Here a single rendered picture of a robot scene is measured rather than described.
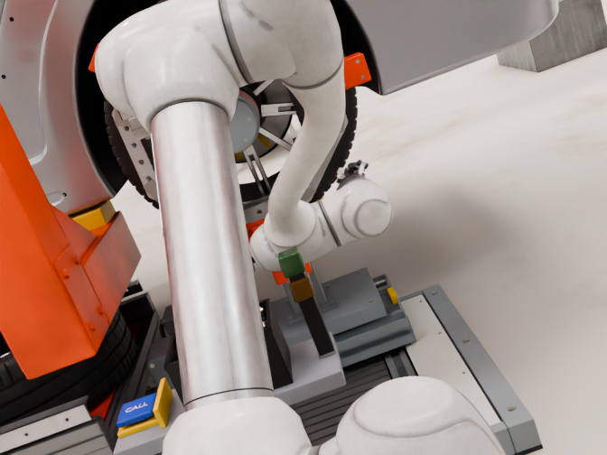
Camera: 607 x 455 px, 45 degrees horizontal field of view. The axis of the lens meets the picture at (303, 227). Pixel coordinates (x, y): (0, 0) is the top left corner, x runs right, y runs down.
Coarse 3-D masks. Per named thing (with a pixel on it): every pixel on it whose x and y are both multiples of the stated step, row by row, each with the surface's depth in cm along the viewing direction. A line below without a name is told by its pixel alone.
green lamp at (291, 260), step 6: (294, 246) 130; (282, 252) 130; (288, 252) 128; (294, 252) 127; (282, 258) 127; (288, 258) 127; (294, 258) 127; (300, 258) 127; (282, 264) 127; (288, 264) 127; (294, 264) 127; (300, 264) 127; (282, 270) 128; (288, 270) 127; (294, 270) 127; (300, 270) 127; (288, 276) 128
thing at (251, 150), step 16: (272, 80) 188; (256, 96) 189; (272, 112) 190; (288, 112) 191; (288, 144) 193; (256, 160) 194; (256, 176) 195; (272, 176) 214; (240, 192) 205; (256, 192) 202
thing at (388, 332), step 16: (384, 288) 224; (384, 304) 218; (400, 304) 209; (384, 320) 205; (400, 320) 200; (336, 336) 206; (352, 336) 206; (368, 336) 201; (384, 336) 201; (400, 336) 201; (352, 352) 202; (368, 352) 202
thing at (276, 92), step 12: (252, 84) 203; (276, 84) 204; (264, 96) 204; (276, 96) 204; (288, 96) 205; (288, 108) 206; (264, 120) 206; (276, 120) 206; (288, 120) 207; (276, 132) 207; (252, 156) 209
